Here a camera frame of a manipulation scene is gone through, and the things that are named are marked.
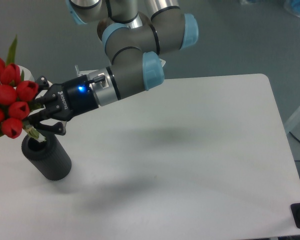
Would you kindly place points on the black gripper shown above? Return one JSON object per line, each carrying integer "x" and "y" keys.
{"x": 62, "y": 102}

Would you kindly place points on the red tulip bouquet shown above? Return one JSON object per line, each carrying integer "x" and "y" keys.
{"x": 17, "y": 95}

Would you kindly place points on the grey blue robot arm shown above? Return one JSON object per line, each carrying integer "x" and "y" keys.
{"x": 133, "y": 45}

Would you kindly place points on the black ribbed cylindrical vase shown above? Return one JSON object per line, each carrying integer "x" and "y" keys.
{"x": 49, "y": 157}

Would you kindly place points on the white rounded side table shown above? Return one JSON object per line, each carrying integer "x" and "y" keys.
{"x": 27, "y": 74}

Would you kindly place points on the blue plastic bag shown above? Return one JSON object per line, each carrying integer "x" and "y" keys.
{"x": 293, "y": 7}

